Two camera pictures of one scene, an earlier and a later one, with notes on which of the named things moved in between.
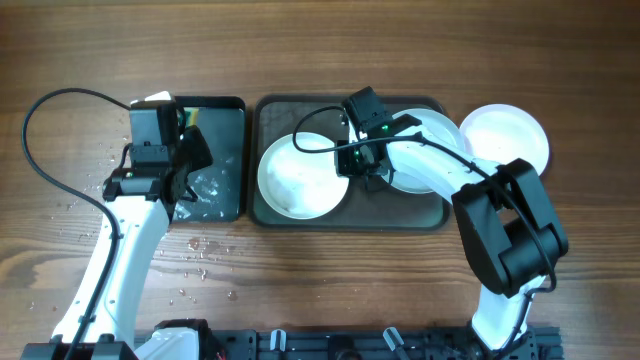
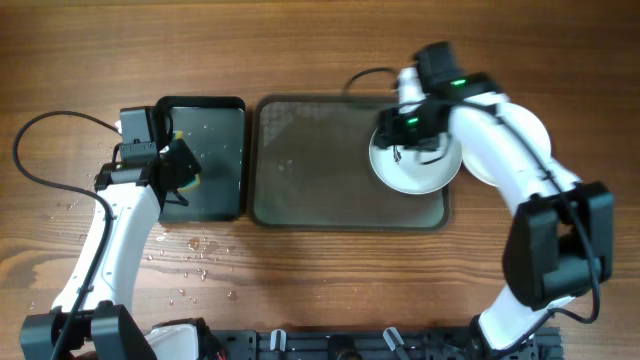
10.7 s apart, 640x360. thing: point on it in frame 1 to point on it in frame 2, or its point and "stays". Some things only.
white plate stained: x=301 y=185 to x=527 y=127
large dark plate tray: x=390 y=208 stays
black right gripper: x=350 y=163 to x=395 y=128
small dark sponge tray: x=219 y=184 stays
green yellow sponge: x=191 y=116 to x=179 y=135
